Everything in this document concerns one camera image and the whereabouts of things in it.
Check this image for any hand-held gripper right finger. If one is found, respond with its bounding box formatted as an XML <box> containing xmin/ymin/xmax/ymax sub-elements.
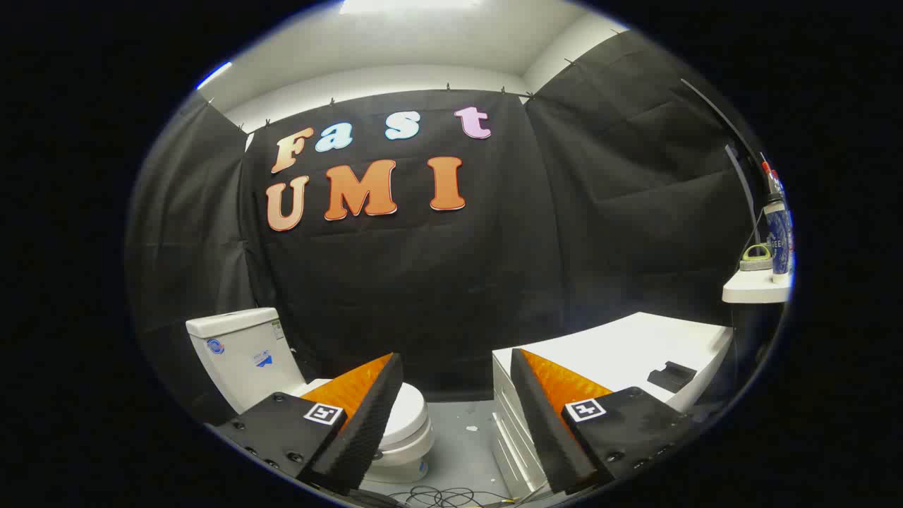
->
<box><xmin>509</xmin><ymin>347</ymin><xmax>699</xmax><ymax>496</ymax></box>

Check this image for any white drawer cabinet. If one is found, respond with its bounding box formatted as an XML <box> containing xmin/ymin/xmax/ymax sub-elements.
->
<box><xmin>492</xmin><ymin>312</ymin><xmax>734</xmax><ymax>502</ymax></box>

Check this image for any blue spray can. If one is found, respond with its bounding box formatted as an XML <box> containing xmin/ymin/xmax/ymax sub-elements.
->
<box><xmin>760</xmin><ymin>159</ymin><xmax>794</xmax><ymax>284</ymax></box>

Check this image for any black cable bundle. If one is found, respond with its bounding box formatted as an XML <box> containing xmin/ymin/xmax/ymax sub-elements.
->
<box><xmin>387</xmin><ymin>485</ymin><xmax>510</xmax><ymax>508</ymax></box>

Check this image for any white toilet lid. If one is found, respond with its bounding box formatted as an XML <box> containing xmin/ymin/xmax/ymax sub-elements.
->
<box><xmin>293</xmin><ymin>379</ymin><xmax>430</xmax><ymax>447</ymax></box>

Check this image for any ceiling light panel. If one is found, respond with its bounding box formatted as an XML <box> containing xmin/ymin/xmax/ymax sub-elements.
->
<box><xmin>339</xmin><ymin>0</ymin><xmax>487</xmax><ymax>16</ymax></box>

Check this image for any small black holder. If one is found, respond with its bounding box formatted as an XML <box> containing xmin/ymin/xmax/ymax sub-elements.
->
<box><xmin>648</xmin><ymin>361</ymin><xmax>698</xmax><ymax>393</ymax></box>

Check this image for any black backdrop cloth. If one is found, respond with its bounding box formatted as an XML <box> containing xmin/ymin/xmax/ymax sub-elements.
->
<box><xmin>127</xmin><ymin>28</ymin><xmax>759</xmax><ymax>424</ymax></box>

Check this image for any white wall shelf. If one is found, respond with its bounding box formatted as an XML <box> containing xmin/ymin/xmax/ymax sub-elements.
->
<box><xmin>722</xmin><ymin>268</ymin><xmax>792</xmax><ymax>304</ymax></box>

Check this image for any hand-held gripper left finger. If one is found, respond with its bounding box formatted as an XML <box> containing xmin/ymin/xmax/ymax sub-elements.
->
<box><xmin>212</xmin><ymin>353</ymin><xmax>404</xmax><ymax>496</ymax></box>

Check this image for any white toilet with tank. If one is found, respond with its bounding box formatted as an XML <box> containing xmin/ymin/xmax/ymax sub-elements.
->
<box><xmin>186</xmin><ymin>308</ymin><xmax>435</xmax><ymax>485</ymax></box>

